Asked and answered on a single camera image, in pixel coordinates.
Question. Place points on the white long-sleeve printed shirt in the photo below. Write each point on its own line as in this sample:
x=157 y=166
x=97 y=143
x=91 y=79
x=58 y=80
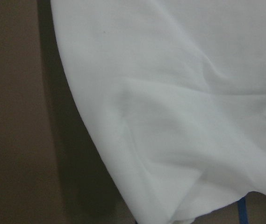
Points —
x=173 y=95

